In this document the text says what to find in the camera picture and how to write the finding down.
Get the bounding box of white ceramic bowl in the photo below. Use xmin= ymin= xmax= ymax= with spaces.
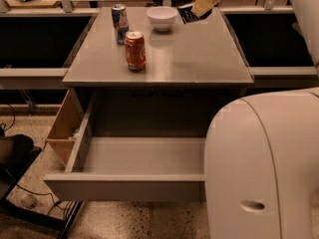
xmin=147 ymin=6 xmax=177 ymax=31

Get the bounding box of grey counter cabinet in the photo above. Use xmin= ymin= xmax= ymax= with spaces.
xmin=63 ymin=7 xmax=253 ymax=125

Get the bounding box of brown cardboard box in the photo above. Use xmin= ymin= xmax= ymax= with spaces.
xmin=46 ymin=90 xmax=84 ymax=165

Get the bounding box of grey open top drawer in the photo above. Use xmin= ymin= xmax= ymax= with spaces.
xmin=45 ymin=89 xmax=207 ymax=202

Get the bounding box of dark bag on floor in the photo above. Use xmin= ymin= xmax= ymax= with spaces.
xmin=0 ymin=134 xmax=34 ymax=182

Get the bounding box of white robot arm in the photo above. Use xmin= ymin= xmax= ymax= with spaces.
xmin=203 ymin=0 xmax=319 ymax=239

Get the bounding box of orange soda can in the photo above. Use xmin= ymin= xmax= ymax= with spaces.
xmin=125 ymin=31 xmax=146 ymax=71

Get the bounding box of blue silver drink can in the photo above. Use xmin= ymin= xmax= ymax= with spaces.
xmin=111 ymin=4 xmax=129 ymax=45

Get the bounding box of black floor cable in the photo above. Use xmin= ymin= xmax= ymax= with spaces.
xmin=14 ymin=182 xmax=74 ymax=221

